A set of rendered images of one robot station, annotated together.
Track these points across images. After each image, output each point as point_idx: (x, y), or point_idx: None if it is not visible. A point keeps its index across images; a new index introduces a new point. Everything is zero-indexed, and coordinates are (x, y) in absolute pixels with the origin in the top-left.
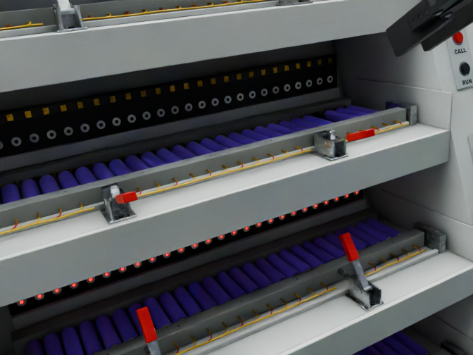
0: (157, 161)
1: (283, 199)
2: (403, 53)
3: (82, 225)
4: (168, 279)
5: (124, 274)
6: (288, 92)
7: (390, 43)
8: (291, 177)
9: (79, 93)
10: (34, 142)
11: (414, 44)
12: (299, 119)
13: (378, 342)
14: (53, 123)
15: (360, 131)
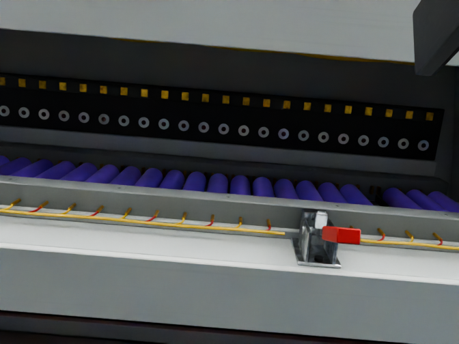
0: (67, 175)
1: (178, 298)
2: (430, 65)
3: None
4: (72, 340)
5: None
6: (343, 146)
7: (414, 42)
8: (199, 265)
9: (70, 76)
10: None
11: (449, 37)
12: (330, 185)
13: None
14: (8, 98)
15: (406, 234)
